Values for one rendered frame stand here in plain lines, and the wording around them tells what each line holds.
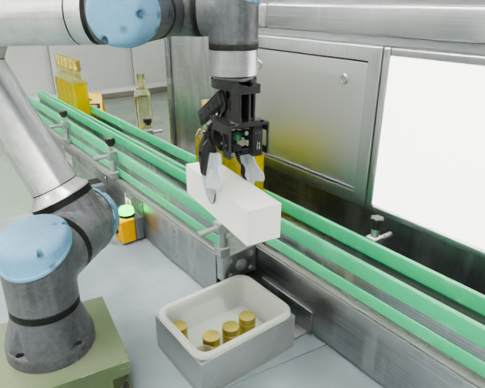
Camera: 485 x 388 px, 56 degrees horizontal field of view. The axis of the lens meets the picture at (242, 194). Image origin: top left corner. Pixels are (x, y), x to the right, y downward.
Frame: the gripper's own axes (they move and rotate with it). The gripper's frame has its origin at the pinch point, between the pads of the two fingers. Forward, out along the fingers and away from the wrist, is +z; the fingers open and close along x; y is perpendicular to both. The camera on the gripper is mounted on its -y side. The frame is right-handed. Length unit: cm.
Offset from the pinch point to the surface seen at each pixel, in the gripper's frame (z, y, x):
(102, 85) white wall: 89, -632, 115
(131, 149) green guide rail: 15, -78, 4
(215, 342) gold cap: 28.3, 4.1, -5.4
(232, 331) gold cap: 27.8, 3.4, -1.2
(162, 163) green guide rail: 14, -57, 7
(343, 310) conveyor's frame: 23.1, 13.3, 17.4
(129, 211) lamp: 25, -52, -5
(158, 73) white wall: 80, -645, 208
